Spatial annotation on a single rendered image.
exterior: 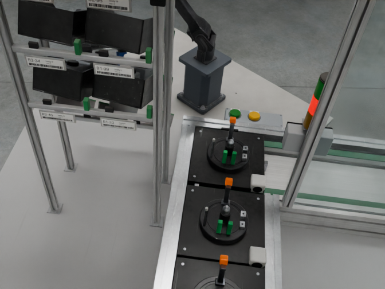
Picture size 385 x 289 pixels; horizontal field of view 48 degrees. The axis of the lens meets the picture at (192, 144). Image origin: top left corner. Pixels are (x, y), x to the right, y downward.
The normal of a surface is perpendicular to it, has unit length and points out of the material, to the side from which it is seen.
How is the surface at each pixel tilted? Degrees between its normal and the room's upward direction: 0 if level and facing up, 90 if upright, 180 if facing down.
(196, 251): 0
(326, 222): 90
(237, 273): 0
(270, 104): 0
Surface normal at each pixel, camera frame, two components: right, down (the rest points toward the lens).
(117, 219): 0.07, -0.68
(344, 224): -0.11, 0.73
